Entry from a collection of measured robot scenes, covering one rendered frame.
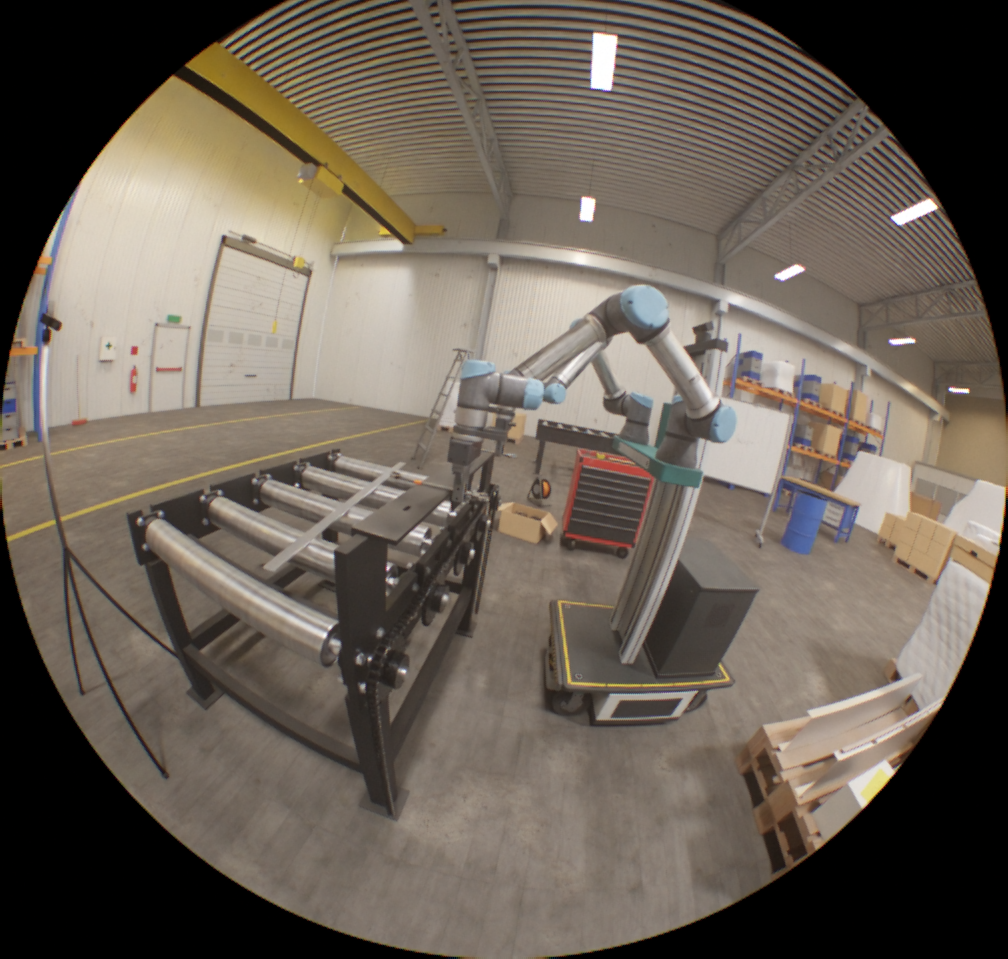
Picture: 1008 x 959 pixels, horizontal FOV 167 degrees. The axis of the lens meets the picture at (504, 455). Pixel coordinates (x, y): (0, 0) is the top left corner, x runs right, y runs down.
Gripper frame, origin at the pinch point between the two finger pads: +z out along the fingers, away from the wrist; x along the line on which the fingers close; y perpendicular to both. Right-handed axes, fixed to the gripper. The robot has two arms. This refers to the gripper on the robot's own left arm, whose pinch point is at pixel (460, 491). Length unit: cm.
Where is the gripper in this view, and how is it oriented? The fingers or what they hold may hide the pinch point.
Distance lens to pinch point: 84.4
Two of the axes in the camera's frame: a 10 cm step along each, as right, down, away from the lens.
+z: -1.7, 9.7, 1.9
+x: -1.5, 1.7, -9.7
